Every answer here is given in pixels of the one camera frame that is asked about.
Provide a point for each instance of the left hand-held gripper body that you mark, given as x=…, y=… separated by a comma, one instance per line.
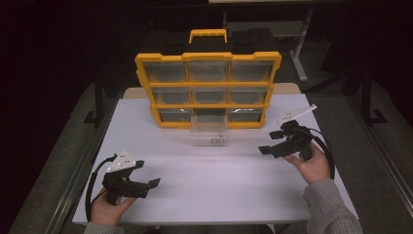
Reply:
x=121, y=183

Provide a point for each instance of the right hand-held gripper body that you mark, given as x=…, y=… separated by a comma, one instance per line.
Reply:
x=293, y=139

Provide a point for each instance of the silver hex nut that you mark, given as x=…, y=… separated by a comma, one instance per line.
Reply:
x=219, y=140
x=214, y=141

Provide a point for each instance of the clear plastic drawer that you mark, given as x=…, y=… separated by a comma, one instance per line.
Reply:
x=207, y=131

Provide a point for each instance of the yellow and black organizer cabinet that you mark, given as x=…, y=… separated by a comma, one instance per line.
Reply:
x=207, y=84

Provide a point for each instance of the person's left hand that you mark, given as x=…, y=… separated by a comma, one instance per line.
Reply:
x=105, y=211

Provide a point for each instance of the person's right hand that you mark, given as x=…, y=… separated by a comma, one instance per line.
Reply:
x=313, y=167

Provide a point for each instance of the black metal stand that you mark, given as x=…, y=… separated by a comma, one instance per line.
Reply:
x=368, y=100
x=97, y=104

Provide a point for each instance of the white desk frame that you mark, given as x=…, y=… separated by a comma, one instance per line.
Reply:
x=300, y=48

